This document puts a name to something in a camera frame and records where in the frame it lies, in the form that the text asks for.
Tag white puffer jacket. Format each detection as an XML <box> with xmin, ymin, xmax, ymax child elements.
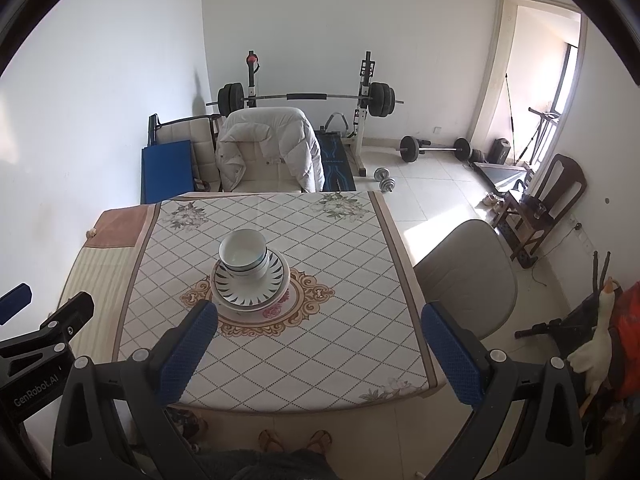
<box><xmin>216</xmin><ymin>106</ymin><xmax>326</xmax><ymax>193</ymax></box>

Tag white bowl dark rim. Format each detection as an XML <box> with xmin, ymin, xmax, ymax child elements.
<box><xmin>218</xmin><ymin>229</ymin><xmax>268</xmax><ymax>280</ymax></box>

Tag treadmill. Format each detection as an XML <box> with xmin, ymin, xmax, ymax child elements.
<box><xmin>471</xmin><ymin>162</ymin><xmax>532</xmax><ymax>194</ymax></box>

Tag barbell on rack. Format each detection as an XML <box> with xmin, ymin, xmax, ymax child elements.
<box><xmin>207</xmin><ymin>82</ymin><xmax>405</xmax><ymax>118</ymax></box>

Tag chrome dumbbell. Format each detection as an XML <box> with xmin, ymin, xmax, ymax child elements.
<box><xmin>374</xmin><ymin>167</ymin><xmax>396</xmax><ymax>193</ymax></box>

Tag beige padded chair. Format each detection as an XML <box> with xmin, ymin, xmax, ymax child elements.
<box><xmin>413</xmin><ymin>219</ymin><xmax>518</xmax><ymax>339</ymax></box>

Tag folding chair beige cushion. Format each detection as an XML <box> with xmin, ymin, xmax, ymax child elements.
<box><xmin>148</xmin><ymin>114</ymin><xmax>222</xmax><ymax>192</ymax></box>

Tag white goose plush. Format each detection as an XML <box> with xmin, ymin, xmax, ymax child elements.
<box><xmin>567</xmin><ymin>278</ymin><xmax>617</xmax><ymax>398</ymax></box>

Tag patterned tablecloth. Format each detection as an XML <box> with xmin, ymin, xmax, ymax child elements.
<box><xmin>62</xmin><ymin>192</ymin><xmax>444</xmax><ymax>413</ymax></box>

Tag dark wooden chair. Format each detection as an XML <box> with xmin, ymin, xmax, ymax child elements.
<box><xmin>491</xmin><ymin>154</ymin><xmax>588</xmax><ymax>269</ymax></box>

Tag white plate pink flowers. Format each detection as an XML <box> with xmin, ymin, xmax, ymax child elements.
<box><xmin>212</xmin><ymin>276</ymin><xmax>290</xmax><ymax>312</ymax></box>

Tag white plate blue leaves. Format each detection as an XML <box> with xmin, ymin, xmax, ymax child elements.
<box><xmin>210</xmin><ymin>249</ymin><xmax>290</xmax><ymax>311</ymax></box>

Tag black blue weight bench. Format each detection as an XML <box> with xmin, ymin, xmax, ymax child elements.
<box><xmin>316</xmin><ymin>112</ymin><xmax>356</xmax><ymax>192</ymax></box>

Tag barbell on floor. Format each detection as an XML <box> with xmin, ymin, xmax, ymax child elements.
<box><xmin>397</xmin><ymin>136</ymin><xmax>472</xmax><ymax>164</ymax></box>

